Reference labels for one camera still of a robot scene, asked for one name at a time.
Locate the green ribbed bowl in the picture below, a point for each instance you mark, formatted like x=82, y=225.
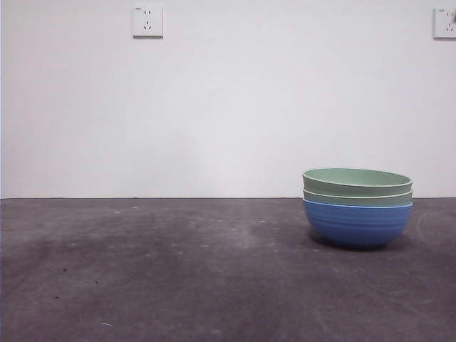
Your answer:
x=356, y=200
x=356, y=178

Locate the blue ribbed bowl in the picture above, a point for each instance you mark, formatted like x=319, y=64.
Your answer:
x=356, y=228

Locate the white wall socket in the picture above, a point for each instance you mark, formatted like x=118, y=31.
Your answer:
x=148, y=21
x=443, y=25

